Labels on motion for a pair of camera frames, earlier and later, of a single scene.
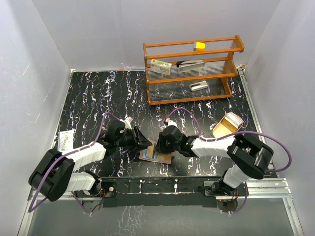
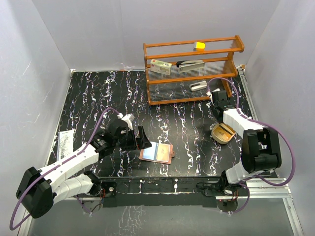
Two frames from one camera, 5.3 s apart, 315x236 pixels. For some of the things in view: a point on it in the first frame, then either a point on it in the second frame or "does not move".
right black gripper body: (166, 147) to (214, 108)
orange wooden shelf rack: (190, 71) does not move
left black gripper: (142, 142) does not move
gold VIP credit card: (163, 157) does not move
